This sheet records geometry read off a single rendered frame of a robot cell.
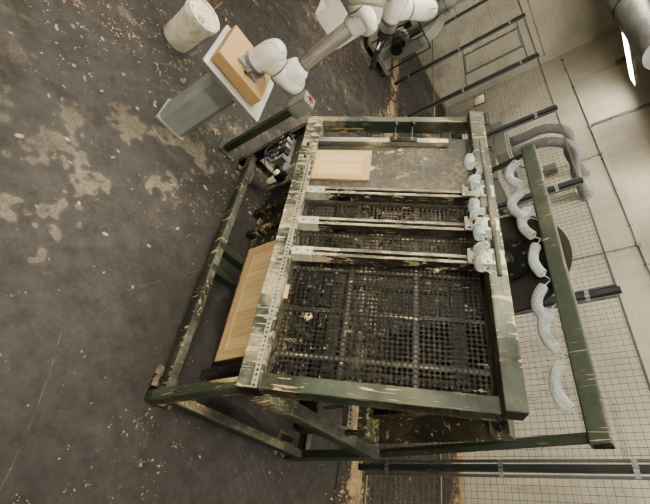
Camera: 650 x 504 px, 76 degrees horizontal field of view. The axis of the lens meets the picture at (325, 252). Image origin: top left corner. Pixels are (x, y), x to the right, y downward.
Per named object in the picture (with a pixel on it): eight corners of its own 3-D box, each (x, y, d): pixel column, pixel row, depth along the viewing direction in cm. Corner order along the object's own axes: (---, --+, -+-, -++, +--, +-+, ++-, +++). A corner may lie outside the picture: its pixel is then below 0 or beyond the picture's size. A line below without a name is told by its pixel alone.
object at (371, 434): (365, 329, 286) (491, 305, 241) (376, 339, 295) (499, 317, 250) (355, 437, 244) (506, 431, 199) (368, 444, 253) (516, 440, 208)
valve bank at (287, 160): (269, 134, 322) (293, 121, 310) (281, 147, 331) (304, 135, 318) (253, 178, 292) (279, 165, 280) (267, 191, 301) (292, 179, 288)
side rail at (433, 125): (324, 127, 340) (323, 116, 332) (464, 129, 324) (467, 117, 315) (323, 132, 337) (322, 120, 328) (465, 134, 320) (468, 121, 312)
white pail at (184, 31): (169, 14, 352) (206, -20, 327) (196, 45, 369) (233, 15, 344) (154, 30, 332) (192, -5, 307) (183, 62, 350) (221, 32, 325)
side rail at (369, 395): (267, 380, 212) (263, 372, 204) (494, 404, 196) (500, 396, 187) (264, 396, 207) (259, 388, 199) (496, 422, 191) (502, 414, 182)
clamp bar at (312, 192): (308, 191, 287) (304, 164, 268) (489, 197, 269) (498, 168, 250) (306, 201, 281) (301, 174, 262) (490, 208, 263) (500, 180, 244)
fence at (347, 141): (319, 141, 321) (319, 136, 317) (447, 143, 306) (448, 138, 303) (318, 145, 318) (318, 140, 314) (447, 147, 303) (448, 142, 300)
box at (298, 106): (288, 100, 325) (306, 89, 315) (297, 111, 332) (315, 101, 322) (285, 108, 317) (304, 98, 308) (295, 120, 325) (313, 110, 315)
